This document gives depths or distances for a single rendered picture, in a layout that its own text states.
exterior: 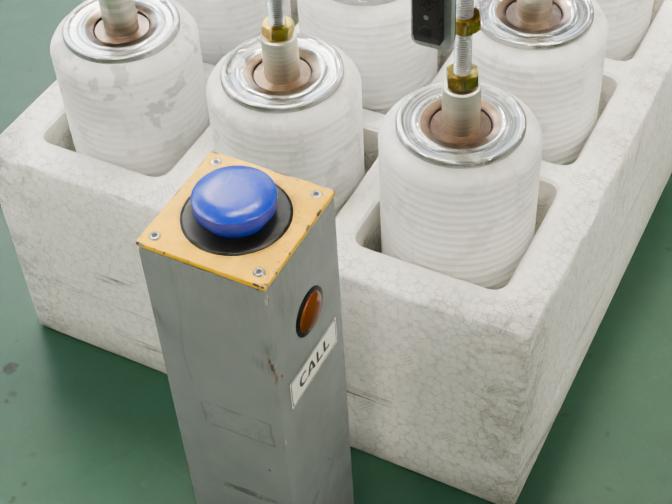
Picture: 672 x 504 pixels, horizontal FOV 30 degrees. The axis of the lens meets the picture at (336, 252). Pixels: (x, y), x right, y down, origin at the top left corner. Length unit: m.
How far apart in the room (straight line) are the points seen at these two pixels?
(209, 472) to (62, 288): 0.26
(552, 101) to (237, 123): 0.20
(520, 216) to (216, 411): 0.21
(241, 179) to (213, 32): 0.32
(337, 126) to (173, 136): 0.13
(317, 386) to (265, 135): 0.16
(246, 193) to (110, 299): 0.34
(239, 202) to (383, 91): 0.30
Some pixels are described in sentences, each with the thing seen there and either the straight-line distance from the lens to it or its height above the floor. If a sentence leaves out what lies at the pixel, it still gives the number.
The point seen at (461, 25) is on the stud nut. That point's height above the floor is 0.33.
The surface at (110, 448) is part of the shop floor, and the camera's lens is 0.91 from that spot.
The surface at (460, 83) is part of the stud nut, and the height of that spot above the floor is 0.29.
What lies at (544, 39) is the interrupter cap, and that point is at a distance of 0.80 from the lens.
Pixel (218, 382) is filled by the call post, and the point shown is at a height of 0.23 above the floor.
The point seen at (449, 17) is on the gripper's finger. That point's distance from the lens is 0.63.
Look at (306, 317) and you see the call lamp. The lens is 0.61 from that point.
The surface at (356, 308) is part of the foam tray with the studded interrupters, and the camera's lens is 0.76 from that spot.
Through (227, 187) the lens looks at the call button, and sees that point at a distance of 0.59.
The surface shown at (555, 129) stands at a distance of 0.82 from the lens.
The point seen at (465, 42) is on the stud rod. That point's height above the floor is 0.31.
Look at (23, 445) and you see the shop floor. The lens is 0.93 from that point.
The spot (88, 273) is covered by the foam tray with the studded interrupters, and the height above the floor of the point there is 0.09.
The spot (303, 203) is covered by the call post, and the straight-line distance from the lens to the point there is 0.60.
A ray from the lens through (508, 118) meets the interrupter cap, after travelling 0.73.
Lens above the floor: 0.73
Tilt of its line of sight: 46 degrees down
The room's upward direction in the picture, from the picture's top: 4 degrees counter-clockwise
